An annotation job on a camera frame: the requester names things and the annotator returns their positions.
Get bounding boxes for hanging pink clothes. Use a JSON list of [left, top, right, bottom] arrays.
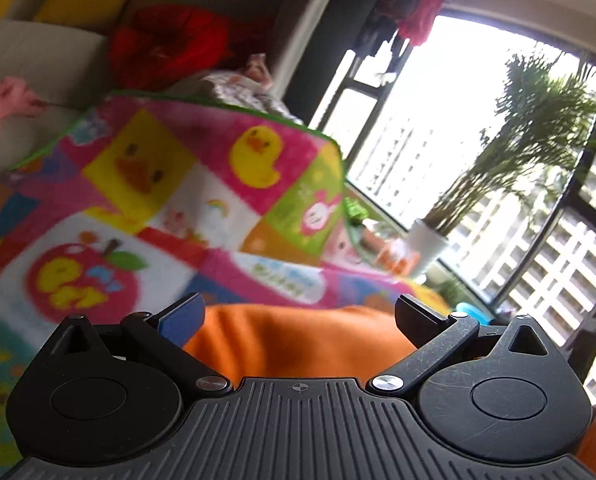
[[397, 0, 447, 49]]

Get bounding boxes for red cushion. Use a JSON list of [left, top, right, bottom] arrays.
[[107, 4, 234, 92]]

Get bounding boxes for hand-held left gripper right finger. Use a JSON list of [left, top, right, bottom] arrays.
[[366, 294, 550, 400]]

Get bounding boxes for colourful printed play mat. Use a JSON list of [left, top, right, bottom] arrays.
[[0, 91, 454, 480]]

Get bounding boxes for orange toy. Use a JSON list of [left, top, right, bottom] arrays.
[[373, 238, 422, 277]]

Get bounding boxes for patterned white cloth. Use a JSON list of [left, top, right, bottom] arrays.
[[200, 54, 304, 125]]

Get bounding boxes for pink garment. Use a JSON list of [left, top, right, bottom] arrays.
[[0, 77, 49, 144]]

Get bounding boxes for potted palm plant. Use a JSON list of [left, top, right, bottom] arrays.
[[423, 50, 596, 236]]

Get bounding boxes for white plant pot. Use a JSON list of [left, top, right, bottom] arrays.
[[406, 218, 451, 278]]

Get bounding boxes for hanging dark clothes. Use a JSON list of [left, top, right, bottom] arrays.
[[354, 0, 429, 86]]

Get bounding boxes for orange garment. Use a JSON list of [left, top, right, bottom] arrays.
[[183, 303, 596, 480]]

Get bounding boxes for beige sofa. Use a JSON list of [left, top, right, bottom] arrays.
[[0, 0, 289, 186]]

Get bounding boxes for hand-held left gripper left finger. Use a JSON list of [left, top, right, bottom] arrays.
[[52, 292, 234, 399]]

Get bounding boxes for window frame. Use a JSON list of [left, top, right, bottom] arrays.
[[308, 0, 596, 406]]

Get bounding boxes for green toy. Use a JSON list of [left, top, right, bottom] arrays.
[[343, 197, 374, 227]]

